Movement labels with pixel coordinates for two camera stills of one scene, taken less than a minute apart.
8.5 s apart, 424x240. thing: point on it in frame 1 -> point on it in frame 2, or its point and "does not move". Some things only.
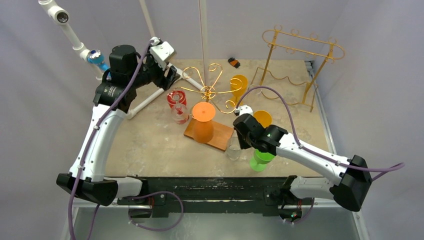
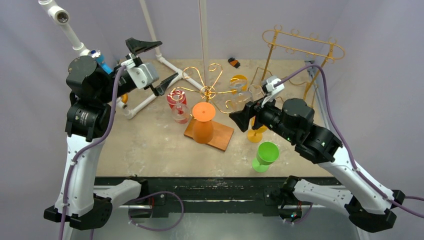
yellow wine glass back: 238,85 does not move
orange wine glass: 203,113 does not move
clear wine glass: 234,149 -> 239,95
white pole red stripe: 203,26 does not move
